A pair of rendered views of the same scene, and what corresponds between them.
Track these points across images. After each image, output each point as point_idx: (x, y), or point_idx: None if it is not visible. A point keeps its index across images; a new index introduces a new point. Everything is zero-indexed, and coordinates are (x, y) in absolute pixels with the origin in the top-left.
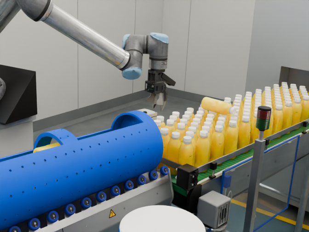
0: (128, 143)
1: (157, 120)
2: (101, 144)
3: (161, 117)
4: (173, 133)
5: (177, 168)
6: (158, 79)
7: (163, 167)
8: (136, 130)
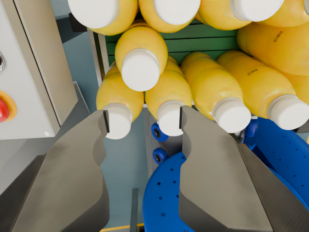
0: None
1: (141, 70)
2: None
3: (107, 12)
4: (287, 124)
5: (293, 131)
6: None
7: (253, 135)
8: None
